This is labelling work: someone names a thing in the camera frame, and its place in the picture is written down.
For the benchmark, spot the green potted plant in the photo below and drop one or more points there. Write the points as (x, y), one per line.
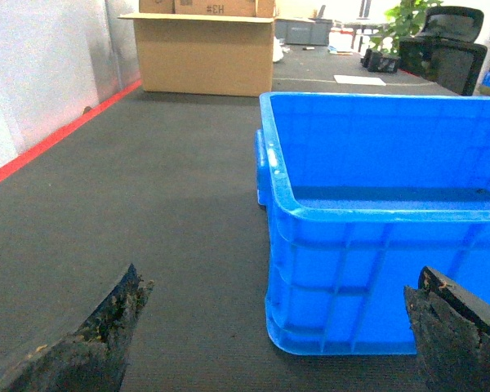
(404, 20)

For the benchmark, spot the blue plastic crate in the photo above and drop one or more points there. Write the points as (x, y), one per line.
(361, 192)

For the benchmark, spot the red edge tape strip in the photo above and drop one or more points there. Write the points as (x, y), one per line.
(60, 134)

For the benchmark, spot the large open cardboard box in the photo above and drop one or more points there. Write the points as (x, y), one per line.
(222, 48)

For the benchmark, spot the black office chair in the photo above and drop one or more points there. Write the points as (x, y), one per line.
(445, 51)

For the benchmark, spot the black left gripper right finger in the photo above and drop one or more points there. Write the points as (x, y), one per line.
(451, 329)

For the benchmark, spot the white paper sheet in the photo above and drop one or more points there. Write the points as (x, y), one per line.
(359, 80)

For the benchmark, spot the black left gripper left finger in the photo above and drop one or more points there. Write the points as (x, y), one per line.
(95, 356)

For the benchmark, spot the grey plastic crate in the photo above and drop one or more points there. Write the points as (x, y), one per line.
(314, 32)

